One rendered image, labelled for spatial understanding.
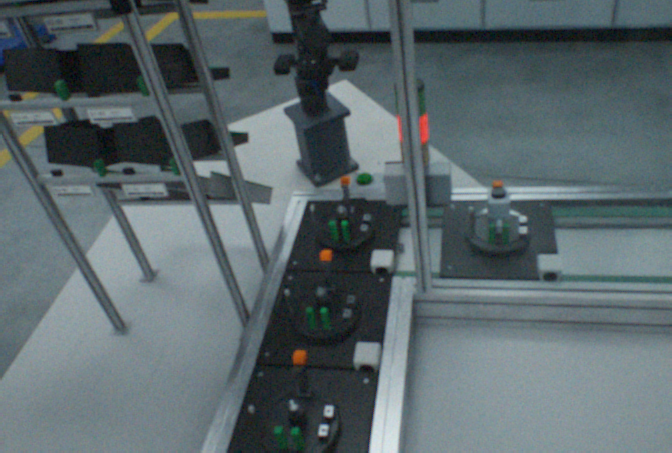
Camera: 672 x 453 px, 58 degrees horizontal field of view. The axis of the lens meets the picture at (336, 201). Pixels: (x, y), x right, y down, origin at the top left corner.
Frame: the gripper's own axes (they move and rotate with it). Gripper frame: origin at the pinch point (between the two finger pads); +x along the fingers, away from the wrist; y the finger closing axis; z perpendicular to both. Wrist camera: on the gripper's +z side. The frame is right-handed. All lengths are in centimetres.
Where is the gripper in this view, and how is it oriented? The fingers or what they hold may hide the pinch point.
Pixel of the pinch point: (320, 83)
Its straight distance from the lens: 139.9
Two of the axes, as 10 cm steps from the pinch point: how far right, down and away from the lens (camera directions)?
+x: 1.5, 7.7, 6.2
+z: -1.8, 6.4, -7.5
